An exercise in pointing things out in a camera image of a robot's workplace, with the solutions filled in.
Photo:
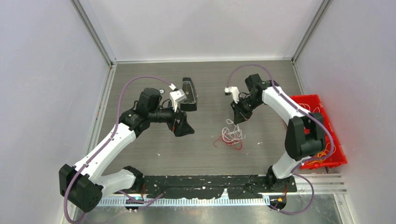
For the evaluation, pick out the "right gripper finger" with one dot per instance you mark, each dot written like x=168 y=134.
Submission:
x=236 y=111
x=241 y=118

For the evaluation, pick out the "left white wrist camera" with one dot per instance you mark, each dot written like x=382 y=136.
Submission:
x=176 y=96

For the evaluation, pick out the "black metronome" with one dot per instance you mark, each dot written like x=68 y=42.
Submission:
x=190 y=104

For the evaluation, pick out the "red plastic bin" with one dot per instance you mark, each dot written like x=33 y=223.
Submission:
x=337 y=157

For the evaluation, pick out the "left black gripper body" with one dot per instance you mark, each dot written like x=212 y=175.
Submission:
x=171 y=125

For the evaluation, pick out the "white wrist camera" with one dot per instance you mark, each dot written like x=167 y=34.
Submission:
x=176 y=96
x=234 y=92

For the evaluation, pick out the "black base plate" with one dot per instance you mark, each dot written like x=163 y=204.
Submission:
x=211 y=186

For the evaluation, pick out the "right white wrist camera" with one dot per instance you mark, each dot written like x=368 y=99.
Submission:
x=234 y=92

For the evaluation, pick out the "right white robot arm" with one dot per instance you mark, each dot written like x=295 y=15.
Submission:
x=305 y=135

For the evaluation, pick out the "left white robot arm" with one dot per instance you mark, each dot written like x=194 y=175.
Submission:
x=83 y=183

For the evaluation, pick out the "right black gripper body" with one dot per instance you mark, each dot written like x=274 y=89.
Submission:
x=247 y=104

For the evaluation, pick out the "white slotted cable duct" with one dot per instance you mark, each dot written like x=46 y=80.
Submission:
x=118 y=201

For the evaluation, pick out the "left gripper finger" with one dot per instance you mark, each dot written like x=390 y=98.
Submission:
x=183 y=131
x=184 y=121

